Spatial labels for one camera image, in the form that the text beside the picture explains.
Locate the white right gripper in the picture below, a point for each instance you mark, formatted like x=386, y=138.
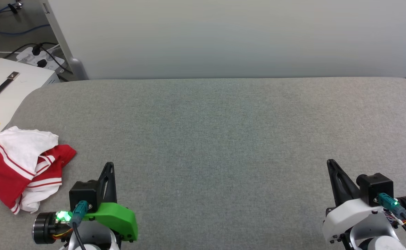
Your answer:
x=354, y=217

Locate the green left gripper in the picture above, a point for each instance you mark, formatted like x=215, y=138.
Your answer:
x=119, y=217

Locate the red and white shirt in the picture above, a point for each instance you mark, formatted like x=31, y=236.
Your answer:
x=5, y=166

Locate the grey metal partition foot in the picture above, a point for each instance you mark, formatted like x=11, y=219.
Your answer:
x=77, y=67

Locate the white power strip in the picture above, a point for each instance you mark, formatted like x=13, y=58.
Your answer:
x=51, y=62

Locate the black power plug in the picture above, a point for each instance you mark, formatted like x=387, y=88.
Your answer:
x=36, y=50
x=41, y=63

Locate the white equipment box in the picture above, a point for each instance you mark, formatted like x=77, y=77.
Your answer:
x=1, y=93

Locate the white partition panel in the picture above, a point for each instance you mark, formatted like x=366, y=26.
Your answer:
x=223, y=38

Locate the black clamp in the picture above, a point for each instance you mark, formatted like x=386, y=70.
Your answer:
x=14, y=7

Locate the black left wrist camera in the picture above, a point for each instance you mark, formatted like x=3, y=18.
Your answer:
x=83, y=194

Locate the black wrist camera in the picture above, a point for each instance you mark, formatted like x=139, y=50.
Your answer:
x=83, y=194
x=374, y=187

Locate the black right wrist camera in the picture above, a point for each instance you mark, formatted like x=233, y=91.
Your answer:
x=374, y=187

